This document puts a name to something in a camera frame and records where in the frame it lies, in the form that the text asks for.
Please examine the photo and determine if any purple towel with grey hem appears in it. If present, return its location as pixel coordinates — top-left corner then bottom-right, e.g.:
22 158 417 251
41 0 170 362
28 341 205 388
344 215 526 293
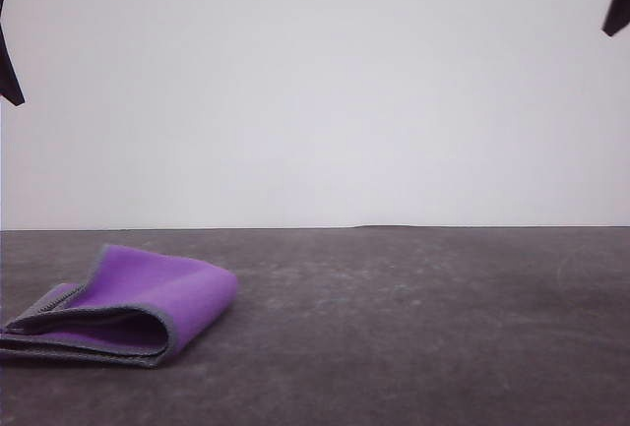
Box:
0 243 239 369

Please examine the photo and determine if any grey table cloth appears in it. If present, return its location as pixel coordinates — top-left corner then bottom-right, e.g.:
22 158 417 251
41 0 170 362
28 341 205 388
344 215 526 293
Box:
0 224 630 426

